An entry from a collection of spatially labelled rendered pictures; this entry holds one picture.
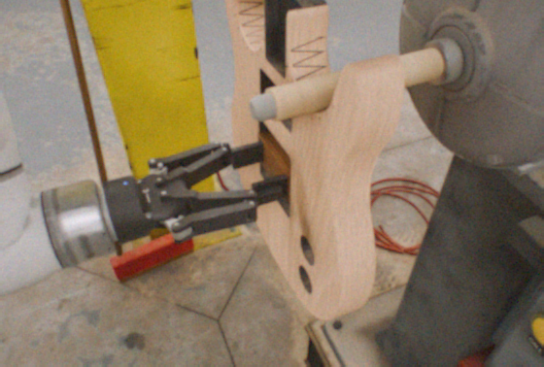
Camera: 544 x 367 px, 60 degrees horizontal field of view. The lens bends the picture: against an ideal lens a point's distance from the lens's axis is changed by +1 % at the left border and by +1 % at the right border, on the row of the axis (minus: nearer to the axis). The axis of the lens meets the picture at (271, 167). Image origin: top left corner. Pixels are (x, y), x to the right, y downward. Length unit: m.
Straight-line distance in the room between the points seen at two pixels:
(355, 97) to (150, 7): 1.00
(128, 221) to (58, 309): 1.36
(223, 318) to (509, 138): 1.35
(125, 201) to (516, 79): 0.41
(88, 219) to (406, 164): 1.89
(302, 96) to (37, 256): 0.31
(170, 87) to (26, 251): 0.98
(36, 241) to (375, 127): 0.35
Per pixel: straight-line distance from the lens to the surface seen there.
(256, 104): 0.42
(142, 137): 1.53
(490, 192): 0.81
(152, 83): 1.43
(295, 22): 0.47
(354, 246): 0.50
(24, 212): 0.54
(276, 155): 0.58
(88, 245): 0.54
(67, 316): 1.86
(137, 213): 0.54
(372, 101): 0.38
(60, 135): 2.57
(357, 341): 1.36
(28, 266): 0.55
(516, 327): 0.60
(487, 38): 0.50
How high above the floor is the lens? 1.51
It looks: 44 degrees down
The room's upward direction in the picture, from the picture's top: straight up
